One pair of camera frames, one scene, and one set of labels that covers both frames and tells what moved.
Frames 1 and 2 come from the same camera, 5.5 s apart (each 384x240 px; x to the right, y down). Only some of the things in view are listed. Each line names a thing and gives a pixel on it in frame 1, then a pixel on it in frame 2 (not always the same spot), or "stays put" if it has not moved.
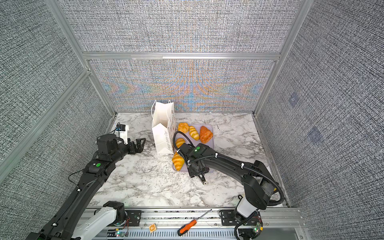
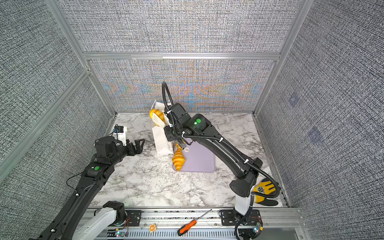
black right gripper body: x=193 y=171 to x=172 y=134
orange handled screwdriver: x=187 y=227 stays put
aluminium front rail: x=202 y=223 stays put
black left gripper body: x=131 y=149 stays put
